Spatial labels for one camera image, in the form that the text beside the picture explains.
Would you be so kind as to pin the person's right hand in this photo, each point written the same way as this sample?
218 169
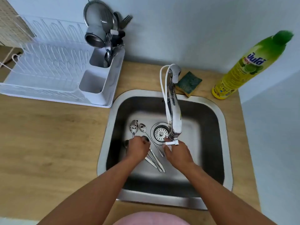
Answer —
179 156

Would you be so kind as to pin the person's left hand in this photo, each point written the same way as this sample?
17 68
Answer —
138 149

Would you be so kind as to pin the stainless steel spoon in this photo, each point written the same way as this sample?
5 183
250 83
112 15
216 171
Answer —
142 127
133 127
145 138
126 144

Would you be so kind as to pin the person's right forearm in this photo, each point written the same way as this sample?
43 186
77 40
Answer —
222 199

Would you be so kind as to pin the person's left forearm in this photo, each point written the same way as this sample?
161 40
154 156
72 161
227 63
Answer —
93 196

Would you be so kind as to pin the small steel spoon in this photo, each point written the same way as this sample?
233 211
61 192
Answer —
108 58

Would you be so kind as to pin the stainless steel sink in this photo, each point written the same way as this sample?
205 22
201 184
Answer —
206 128

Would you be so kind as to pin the chrome faucet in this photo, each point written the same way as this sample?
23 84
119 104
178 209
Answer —
175 114

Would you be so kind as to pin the pink shirt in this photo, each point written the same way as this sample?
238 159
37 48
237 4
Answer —
152 219

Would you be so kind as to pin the green and yellow sponge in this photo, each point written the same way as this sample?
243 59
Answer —
189 83

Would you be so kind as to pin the steel fork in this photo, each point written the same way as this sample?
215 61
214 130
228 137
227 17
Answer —
126 21
118 49
108 42

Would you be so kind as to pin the yellow green dish soap bottle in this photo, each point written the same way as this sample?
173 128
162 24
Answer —
246 67

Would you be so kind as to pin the dark serving utensil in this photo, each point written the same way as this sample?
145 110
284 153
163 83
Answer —
117 19

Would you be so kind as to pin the round metal mesh strainer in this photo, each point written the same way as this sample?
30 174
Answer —
103 14

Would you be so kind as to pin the brown board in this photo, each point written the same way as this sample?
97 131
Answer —
7 65

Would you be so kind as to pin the beige woven panel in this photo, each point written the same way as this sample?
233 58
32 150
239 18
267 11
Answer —
11 23

